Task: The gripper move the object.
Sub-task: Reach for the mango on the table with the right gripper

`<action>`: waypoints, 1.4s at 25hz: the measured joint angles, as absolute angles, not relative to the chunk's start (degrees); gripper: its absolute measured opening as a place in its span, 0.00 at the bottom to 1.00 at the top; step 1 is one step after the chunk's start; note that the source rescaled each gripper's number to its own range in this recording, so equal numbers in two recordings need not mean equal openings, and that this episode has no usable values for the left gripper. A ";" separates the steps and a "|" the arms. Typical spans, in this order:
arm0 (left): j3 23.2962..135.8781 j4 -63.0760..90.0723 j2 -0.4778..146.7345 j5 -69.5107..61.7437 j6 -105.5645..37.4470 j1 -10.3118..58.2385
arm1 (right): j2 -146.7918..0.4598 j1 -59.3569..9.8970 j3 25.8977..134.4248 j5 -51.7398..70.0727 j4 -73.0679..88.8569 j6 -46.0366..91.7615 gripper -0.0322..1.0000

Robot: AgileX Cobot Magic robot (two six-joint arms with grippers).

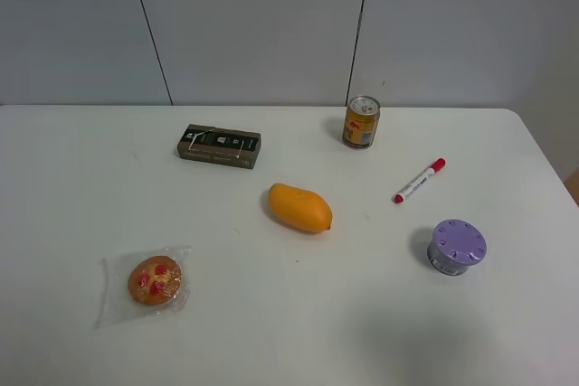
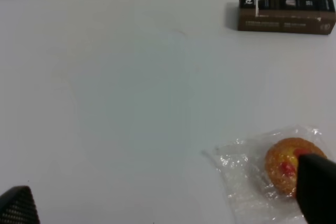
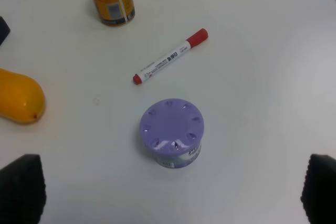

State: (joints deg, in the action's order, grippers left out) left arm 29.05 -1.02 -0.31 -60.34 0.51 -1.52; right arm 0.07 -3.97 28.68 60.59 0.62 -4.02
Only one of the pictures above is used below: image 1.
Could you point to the wrapped strawberry muffin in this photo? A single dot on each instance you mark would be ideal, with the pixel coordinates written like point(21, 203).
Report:
point(142, 284)

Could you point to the orange mango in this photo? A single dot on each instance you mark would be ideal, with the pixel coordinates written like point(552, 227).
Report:
point(300, 209)

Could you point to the gold drink can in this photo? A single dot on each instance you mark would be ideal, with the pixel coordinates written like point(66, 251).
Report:
point(361, 121)

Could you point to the purple lidded air freshener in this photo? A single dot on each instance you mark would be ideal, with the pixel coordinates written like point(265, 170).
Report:
point(455, 247)

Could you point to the dark brown capsule box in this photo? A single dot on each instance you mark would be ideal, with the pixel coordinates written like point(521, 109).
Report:
point(220, 146)

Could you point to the red white marker pen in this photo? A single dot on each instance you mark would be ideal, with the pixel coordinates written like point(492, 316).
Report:
point(419, 180)

